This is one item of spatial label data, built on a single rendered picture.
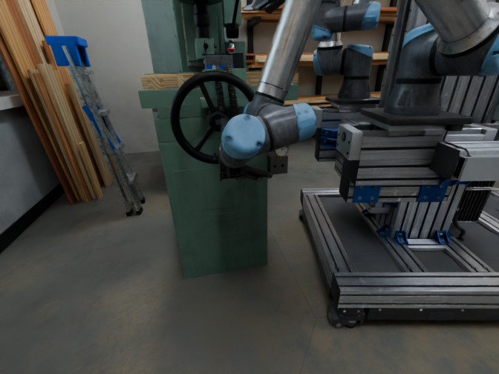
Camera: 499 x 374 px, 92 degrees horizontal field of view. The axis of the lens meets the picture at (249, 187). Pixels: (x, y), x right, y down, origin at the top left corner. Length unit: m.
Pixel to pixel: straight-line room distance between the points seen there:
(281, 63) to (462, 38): 0.39
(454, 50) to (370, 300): 0.80
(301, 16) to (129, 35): 3.03
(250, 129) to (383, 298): 0.84
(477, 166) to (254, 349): 0.93
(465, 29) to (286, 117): 0.43
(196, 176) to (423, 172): 0.82
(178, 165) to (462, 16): 0.91
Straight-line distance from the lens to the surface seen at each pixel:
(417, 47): 0.89
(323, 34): 1.04
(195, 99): 0.97
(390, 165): 0.92
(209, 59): 0.89
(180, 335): 1.17
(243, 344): 1.11
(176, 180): 1.05
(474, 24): 0.76
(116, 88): 3.57
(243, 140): 0.42
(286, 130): 0.48
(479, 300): 1.27
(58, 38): 1.88
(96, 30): 3.62
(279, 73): 0.60
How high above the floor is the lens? 0.95
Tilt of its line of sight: 25 degrees down
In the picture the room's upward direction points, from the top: 2 degrees counter-clockwise
